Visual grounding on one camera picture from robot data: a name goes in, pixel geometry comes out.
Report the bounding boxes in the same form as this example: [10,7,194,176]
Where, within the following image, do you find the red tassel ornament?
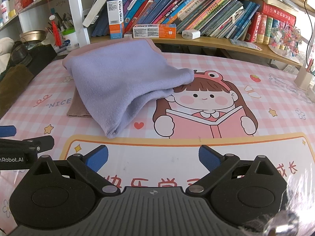
[49,8,62,47]

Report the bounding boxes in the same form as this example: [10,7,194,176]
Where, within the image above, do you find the row of colourful books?
[82,0,261,40]

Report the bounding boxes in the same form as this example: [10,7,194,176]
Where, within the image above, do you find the upright white orange box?
[107,0,124,40]

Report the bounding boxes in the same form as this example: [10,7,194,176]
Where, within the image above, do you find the cream white jacket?
[0,37,14,74]

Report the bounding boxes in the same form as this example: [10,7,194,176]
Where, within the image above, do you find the flat white orange box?
[132,24,177,39]

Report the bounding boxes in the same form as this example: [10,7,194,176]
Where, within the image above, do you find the colourful candy bouquet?
[269,20,302,56]

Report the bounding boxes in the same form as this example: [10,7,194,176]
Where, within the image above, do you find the purple and pink sweater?
[62,38,194,138]

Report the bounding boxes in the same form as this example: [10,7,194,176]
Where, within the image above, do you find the white charger block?
[182,29,201,40]

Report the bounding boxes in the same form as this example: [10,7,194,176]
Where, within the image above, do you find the white lotion bottle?
[1,0,10,23]

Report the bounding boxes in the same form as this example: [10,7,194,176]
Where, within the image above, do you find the wooden white bookshelf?
[1,0,314,68]

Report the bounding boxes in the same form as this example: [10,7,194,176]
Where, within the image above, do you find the dark brown clothes pile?
[1,41,57,117]

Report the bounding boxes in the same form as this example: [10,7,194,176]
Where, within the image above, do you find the brass metal bowl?
[20,30,46,43]

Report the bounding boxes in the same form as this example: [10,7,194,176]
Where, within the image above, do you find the beige pen holder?
[294,67,314,91]

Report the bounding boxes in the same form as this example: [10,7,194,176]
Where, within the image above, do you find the green lid white jar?
[61,27,80,51]

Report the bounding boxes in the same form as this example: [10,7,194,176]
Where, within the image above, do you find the pink cartoon table mat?
[0,51,315,234]

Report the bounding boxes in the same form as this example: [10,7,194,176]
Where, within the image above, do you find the red dictionary books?
[245,0,296,45]

